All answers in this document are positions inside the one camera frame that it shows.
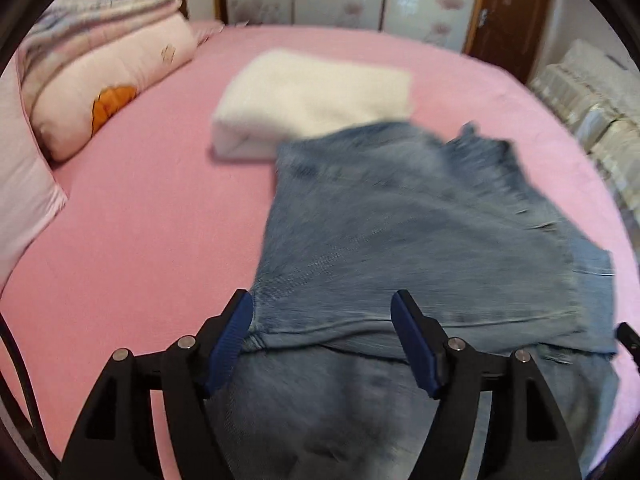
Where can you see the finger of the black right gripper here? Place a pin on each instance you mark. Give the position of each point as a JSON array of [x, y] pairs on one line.
[[626, 335]]

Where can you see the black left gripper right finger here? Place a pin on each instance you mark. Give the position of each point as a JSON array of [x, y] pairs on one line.
[[526, 437]]

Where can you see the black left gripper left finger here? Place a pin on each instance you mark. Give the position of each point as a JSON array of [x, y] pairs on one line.
[[114, 436]]

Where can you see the blue denim jacket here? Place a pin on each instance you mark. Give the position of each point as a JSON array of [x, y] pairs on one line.
[[322, 389]]

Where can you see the pink plush bed cover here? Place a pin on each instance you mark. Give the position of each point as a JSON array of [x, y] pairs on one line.
[[155, 235]]

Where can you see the lace covered furniture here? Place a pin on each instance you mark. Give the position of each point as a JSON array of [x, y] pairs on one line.
[[597, 99]]

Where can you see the pink cartoon pillow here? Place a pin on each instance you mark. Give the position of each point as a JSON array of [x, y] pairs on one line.
[[30, 197]]

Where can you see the brown wooden door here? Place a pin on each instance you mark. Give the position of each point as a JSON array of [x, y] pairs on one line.
[[507, 34]]

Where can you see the folded white fleece garment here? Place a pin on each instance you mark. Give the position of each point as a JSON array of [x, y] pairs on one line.
[[284, 95]]

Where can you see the wooden bed headboard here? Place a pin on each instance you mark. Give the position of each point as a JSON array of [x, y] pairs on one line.
[[184, 9]]

